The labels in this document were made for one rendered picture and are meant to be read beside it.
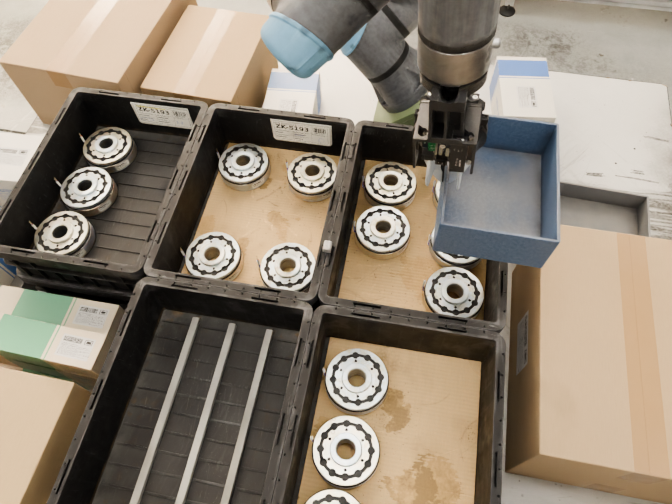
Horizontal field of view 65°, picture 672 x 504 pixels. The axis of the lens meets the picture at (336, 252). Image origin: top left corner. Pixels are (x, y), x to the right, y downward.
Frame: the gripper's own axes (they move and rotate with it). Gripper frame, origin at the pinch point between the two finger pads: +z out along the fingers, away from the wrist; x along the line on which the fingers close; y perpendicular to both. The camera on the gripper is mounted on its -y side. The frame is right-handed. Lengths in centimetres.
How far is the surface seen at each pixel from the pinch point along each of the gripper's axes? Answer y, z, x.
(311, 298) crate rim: 15.1, 17.0, -18.6
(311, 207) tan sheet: -8.4, 26.3, -26.5
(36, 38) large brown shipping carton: -36, 12, -99
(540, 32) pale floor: -183, 115, 26
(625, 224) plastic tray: -27, 45, 38
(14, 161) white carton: -3, 15, -87
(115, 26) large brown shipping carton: -44, 14, -82
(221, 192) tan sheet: -8, 24, -45
